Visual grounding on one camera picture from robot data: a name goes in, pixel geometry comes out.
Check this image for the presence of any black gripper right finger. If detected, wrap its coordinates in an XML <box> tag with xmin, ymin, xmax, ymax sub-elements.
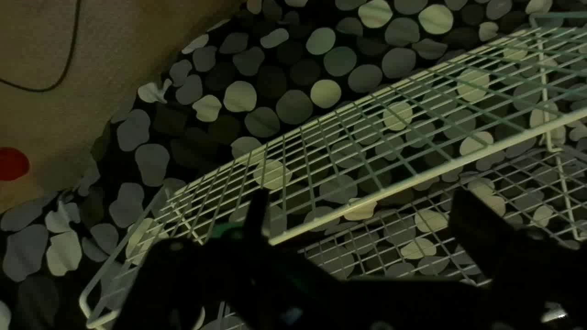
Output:
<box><xmin>450</xmin><ymin>189</ymin><xmax>520</xmax><ymax>275</ymax></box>

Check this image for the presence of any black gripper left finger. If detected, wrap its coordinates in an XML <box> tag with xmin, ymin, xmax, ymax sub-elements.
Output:
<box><xmin>245</xmin><ymin>189</ymin><xmax>270</xmax><ymax>255</ymax></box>

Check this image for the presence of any white wire shelf rack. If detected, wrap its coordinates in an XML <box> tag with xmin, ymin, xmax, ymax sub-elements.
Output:
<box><xmin>80</xmin><ymin>13</ymin><xmax>587</xmax><ymax>330</ymax></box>

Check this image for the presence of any black white dotted bedspread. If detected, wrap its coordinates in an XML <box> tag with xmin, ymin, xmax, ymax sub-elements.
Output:
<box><xmin>3</xmin><ymin>0</ymin><xmax>575</xmax><ymax>330</ymax></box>

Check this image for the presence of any beige pillow with red dot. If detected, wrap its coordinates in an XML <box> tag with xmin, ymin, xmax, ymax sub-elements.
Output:
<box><xmin>0</xmin><ymin>0</ymin><xmax>243</xmax><ymax>211</ymax></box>

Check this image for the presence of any thin black cable on pillow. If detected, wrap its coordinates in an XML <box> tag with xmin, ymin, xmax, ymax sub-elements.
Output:
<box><xmin>0</xmin><ymin>0</ymin><xmax>85</xmax><ymax>95</ymax></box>

